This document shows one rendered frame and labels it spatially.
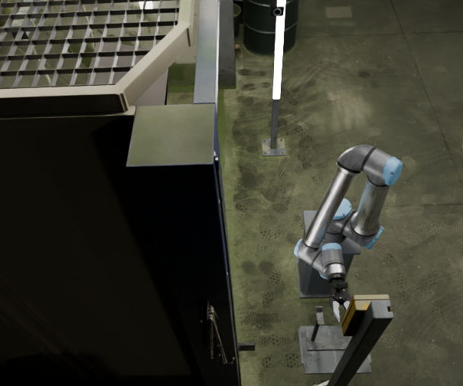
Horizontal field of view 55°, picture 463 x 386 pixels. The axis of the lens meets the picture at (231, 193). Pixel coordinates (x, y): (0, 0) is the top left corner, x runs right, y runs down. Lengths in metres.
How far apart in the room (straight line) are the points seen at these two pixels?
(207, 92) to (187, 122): 0.10
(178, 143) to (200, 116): 0.09
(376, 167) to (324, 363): 0.95
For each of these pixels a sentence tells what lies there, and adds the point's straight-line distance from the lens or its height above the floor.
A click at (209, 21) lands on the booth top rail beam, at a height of 2.29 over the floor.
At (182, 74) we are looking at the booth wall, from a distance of 4.47.
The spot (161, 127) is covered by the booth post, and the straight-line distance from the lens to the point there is 0.99.
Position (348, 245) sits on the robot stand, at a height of 0.64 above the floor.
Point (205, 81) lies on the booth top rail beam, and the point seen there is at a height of 2.29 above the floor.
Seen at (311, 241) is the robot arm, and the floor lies 1.05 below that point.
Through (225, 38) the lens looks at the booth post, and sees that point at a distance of 4.21.
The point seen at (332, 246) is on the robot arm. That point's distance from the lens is 2.17.
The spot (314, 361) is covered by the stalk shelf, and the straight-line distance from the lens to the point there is 2.29.
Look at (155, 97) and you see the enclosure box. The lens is 2.06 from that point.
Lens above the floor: 2.98
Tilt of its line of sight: 54 degrees down
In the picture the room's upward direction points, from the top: 4 degrees counter-clockwise
